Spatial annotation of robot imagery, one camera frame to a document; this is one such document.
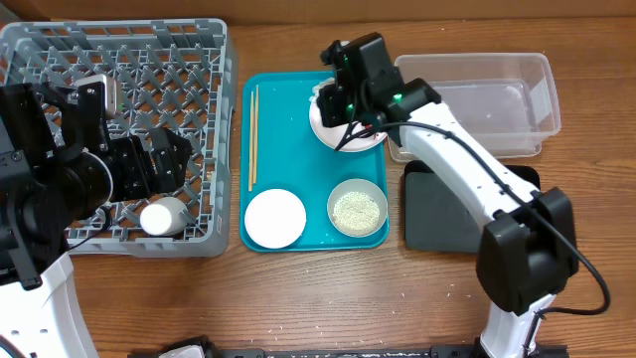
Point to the left wooden chopstick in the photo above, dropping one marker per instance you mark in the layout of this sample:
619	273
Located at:
250	142

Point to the grey bowl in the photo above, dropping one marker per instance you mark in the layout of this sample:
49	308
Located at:
364	186

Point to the black tray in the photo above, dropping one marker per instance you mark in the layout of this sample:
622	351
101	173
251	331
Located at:
432	217

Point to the small white pink bowl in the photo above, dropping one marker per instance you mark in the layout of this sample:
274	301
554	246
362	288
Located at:
275	219

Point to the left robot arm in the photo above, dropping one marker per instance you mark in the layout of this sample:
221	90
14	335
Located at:
59	165

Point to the pile of rice grains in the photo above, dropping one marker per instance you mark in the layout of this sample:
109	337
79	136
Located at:
356	214

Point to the clear plastic bin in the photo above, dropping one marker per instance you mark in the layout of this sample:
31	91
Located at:
506	101

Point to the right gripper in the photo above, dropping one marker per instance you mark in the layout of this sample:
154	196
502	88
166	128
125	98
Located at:
333	104

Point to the grey dish rack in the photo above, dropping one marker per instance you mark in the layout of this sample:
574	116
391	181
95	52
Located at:
179	74

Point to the teal serving tray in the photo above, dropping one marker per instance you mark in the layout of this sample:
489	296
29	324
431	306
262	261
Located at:
291	157

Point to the white napkin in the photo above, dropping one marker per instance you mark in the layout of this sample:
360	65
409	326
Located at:
316	89

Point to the white cup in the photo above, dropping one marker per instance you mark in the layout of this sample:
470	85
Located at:
164	217

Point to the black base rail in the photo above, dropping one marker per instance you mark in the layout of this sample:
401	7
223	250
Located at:
202	346

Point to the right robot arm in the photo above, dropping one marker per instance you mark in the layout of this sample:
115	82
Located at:
526	253

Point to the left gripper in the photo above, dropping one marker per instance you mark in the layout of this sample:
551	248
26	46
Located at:
171	173

